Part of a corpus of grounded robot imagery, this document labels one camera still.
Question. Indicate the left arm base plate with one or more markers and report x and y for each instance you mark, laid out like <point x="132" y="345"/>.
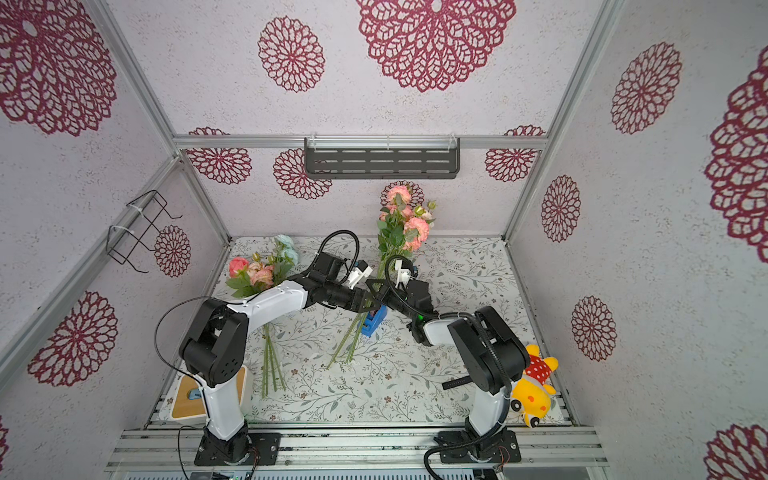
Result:
<point x="260" y="449"/>

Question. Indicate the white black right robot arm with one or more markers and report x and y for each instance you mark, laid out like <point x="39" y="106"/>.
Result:
<point x="492" y="354"/>

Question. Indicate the yellow plush bear toy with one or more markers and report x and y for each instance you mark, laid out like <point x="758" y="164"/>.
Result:
<point x="532" y="396"/>

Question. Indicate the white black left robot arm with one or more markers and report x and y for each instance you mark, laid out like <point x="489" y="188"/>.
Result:
<point x="215" y="343"/>

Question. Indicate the grey wall shelf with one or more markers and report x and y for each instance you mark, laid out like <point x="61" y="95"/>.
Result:
<point x="387" y="159"/>

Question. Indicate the black round knob tool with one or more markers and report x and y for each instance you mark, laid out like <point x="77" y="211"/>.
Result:
<point x="455" y="383"/>

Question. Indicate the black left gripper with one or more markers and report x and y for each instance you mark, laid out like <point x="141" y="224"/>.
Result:
<point x="364" y="298"/>

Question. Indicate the black wire wall rack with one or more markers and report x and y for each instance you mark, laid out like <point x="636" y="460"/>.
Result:
<point x="123" y="240"/>

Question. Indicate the mixed pastel flower bouquet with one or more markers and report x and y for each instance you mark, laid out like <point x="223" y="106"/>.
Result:
<point x="249" y="277"/>

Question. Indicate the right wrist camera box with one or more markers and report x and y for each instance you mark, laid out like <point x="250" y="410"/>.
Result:
<point x="408" y="279"/>

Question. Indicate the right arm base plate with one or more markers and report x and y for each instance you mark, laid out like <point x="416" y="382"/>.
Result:
<point x="502" y="447"/>

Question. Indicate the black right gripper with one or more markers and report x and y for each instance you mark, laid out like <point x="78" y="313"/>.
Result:
<point x="395" y="294"/>

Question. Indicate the wooden lid tissue box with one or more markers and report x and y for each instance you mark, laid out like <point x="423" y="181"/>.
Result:
<point x="184" y="404"/>

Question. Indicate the pink rose bouquet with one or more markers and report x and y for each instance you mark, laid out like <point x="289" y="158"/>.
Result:
<point x="403" y="228"/>

